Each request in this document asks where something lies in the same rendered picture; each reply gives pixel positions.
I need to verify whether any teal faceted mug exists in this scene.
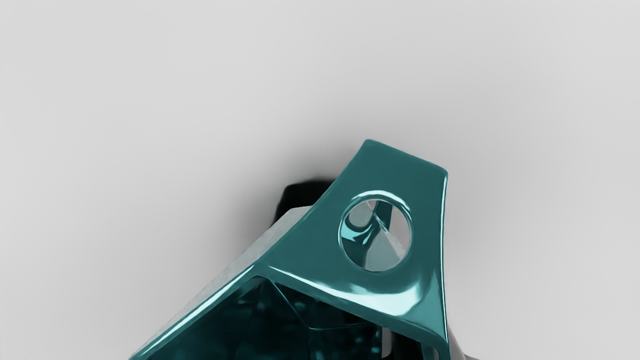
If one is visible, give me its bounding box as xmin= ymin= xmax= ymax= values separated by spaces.
xmin=128 ymin=139 xmax=480 ymax=360

